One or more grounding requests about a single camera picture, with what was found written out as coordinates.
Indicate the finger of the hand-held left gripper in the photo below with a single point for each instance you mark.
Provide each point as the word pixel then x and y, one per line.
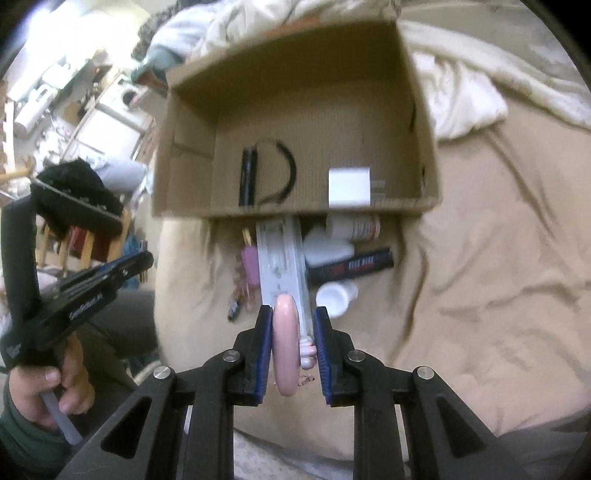
pixel 121 267

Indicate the white charger plug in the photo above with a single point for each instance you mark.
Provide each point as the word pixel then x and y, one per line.
pixel 348 188

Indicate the white bottle with red label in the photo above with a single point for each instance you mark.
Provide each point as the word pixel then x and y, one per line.
pixel 360 228

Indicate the white duvet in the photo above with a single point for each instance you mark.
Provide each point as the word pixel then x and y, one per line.
pixel 461 74

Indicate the person's left forearm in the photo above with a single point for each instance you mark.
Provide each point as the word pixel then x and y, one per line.
pixel 27 447

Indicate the cardboard box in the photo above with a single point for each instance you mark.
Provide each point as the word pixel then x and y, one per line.
pixel 300 115

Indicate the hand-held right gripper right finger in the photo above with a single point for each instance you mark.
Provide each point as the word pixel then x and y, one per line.
pixel 323 357

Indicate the wooden chair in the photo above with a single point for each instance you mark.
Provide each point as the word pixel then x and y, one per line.
pixel 92 244

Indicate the small white bottle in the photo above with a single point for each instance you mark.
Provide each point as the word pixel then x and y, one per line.
pixel 337 299

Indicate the long white box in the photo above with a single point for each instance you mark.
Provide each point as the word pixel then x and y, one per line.
pixel 281 258

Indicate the plain white bottle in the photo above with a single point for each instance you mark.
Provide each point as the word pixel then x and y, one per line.
pixel 328 249

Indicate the white washing machine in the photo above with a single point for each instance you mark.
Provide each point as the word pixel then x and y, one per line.
pixel 122 104

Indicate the pink round compact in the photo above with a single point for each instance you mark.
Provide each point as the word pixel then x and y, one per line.
pixel 285 341

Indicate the pink perfume bottle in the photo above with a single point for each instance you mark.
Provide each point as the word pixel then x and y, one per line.
pixel 251 270

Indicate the black tube with red print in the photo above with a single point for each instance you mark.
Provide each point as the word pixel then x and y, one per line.
pixel 351 267

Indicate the teal cloth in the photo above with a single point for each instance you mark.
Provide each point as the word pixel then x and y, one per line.
pixel 159 64

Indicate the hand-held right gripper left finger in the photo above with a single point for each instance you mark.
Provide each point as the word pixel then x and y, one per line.
pixel 264 355

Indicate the person's left hand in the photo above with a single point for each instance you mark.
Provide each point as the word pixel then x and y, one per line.
pixel 69 369

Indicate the beige bed sheet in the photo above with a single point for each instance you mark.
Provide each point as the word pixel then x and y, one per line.
pixel 485 277

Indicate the black cloth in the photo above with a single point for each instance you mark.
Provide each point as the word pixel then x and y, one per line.
pixel 74 177

